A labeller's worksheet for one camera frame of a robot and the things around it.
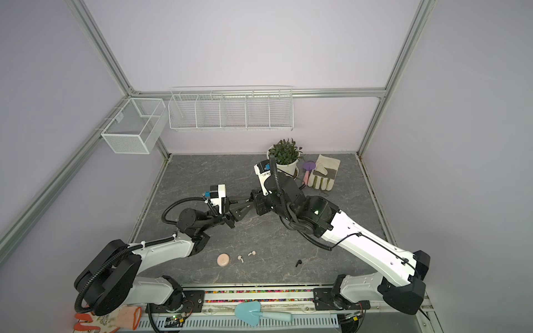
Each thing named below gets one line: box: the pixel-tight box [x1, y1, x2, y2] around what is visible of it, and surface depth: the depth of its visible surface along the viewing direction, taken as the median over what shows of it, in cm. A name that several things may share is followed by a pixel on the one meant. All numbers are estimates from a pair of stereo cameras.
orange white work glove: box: [73, 306, 143, 333], surface depth 70 cm
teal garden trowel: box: [234, 301, 293, 327], surface depth 72 cm
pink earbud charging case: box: [216, 252, 230, 268], surface depth 84 cm
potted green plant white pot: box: [266, 138, 305, 178], surface depth 101 cm
